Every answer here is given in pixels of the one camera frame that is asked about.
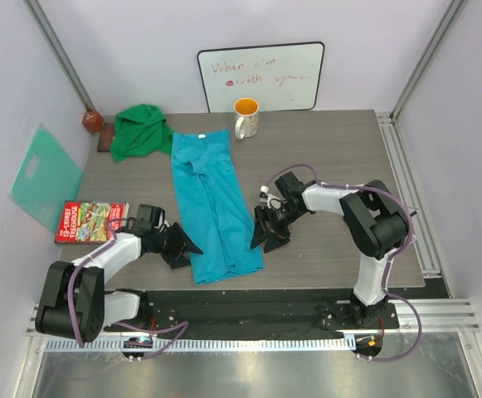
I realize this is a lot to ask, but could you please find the green t shirt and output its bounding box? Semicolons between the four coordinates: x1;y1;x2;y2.
110;104;173;163

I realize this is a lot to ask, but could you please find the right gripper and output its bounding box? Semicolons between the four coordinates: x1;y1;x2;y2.
251;203;304;254

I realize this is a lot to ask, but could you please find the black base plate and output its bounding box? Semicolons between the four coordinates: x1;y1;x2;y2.
127;289;408;341

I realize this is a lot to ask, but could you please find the whiteboard with red writing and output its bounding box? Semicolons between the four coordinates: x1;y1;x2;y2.
197;41;325;113

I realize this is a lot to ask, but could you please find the red book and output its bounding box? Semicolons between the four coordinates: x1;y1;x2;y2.
55;201;129;245

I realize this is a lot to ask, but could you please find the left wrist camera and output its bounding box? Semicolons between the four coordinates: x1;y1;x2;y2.
127;204;169;232

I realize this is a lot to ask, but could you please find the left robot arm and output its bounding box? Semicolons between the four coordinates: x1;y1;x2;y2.
35;217;203;347

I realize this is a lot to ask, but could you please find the white mug orange inside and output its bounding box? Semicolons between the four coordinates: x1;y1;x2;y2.
234;98;260;140

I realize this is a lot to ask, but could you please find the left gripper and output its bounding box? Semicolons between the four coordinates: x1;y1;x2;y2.
151;223;202;269

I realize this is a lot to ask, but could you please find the teal plastic cutting board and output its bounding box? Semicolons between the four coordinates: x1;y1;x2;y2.
10;125;82;233

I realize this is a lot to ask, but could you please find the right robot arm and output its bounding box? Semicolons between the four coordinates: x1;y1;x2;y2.
251;172;414;328

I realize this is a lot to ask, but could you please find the brown block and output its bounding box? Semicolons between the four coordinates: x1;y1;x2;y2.
82;110;104;133

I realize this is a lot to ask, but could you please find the blue t shirt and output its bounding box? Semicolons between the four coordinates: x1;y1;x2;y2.
171;129;264;284

